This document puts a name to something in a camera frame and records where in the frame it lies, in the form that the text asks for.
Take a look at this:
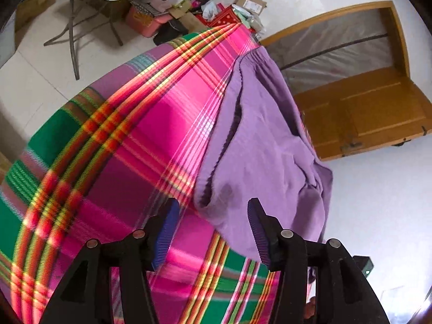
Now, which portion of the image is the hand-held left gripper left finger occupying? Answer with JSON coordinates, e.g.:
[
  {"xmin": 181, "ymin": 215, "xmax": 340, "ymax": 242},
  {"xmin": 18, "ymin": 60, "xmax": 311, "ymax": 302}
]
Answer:
[{"xmin": 39, "ymin": 198, "xmax": 183, "ymax": 324}]

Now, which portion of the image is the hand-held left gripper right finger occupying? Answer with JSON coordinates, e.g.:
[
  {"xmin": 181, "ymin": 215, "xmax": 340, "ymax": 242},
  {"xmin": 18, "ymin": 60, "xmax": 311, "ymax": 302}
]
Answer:
[{"xmin": 247, "ymin": 197, "xmax": 392, "ymax": 324}]

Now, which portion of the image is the purple fleece garment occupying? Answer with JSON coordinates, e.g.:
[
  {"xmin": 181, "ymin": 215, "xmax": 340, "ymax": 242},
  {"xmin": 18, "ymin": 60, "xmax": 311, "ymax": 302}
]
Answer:
[{"xmin": 193, "ymin": 46, "xmax": 333, "ymax": 282}]

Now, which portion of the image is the pink green plaid blanket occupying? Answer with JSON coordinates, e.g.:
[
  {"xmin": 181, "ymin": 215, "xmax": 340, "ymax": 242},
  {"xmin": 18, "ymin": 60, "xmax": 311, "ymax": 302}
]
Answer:
[{"xmin": 0, "ymin": 23, "xmax": 318, "ymax": 324}]

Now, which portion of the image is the wooden door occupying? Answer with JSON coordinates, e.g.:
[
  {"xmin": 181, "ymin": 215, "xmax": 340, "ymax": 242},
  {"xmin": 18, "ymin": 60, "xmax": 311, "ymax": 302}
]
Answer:
[{"xmin": 293, "ymin": 67, "xmax": 432, "ymax": 162}]

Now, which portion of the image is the clear plastic door curtain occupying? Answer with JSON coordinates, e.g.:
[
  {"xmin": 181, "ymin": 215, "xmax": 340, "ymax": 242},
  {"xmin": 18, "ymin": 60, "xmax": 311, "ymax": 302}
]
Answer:
[{"xmin": 266, "ymin": 8, "xmax": 406, "ymax": 92}]

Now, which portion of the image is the black bag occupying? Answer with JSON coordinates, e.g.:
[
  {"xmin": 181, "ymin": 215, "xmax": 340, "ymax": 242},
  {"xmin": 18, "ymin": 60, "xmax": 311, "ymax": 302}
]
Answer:
[{"xmin": 153, "ymin": 18, "xmax": 193, "ymax": 46}]

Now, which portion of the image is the pink plastic crate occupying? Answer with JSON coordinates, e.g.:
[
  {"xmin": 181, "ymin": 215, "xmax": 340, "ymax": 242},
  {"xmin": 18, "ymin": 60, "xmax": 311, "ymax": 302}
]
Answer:
[{"xmin": 126, "ymin": 2, "xmax": 169, "ymax": 38}]

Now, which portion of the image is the red gift box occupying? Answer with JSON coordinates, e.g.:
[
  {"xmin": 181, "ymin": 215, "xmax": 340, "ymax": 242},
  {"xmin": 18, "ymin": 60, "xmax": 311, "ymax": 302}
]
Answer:
[{"xmin": 197, "ymin": 3, "xmax": 242, "ymax": 28}]

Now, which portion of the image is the brown cardboard box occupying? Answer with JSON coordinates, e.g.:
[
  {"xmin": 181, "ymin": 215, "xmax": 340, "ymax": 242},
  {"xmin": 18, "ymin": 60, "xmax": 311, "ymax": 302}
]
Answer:
[{"xmin": 236, "ymin": 0, "xmax": 268, "ymax": 16}]

